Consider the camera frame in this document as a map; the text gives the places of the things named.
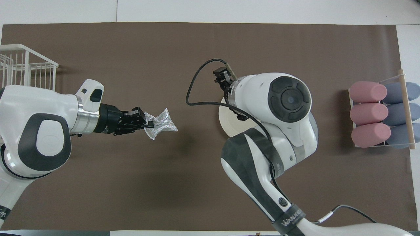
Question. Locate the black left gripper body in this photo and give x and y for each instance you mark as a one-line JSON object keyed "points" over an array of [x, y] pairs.
{"points": [[110, 118]]}

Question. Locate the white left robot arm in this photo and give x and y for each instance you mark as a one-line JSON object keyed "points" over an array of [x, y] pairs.
{"points": [[42, 144]]}

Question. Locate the cream round plate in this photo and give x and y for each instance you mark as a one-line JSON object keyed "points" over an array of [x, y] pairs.
{"points": [[229, 124]]}

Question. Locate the brown table mat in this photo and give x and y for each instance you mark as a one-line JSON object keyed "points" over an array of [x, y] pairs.
{"points": [[131, 183]]}

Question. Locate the blue cup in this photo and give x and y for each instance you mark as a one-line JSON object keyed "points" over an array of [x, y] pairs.
{"points": [[397, 92], [397, 114], [398, 137]]}

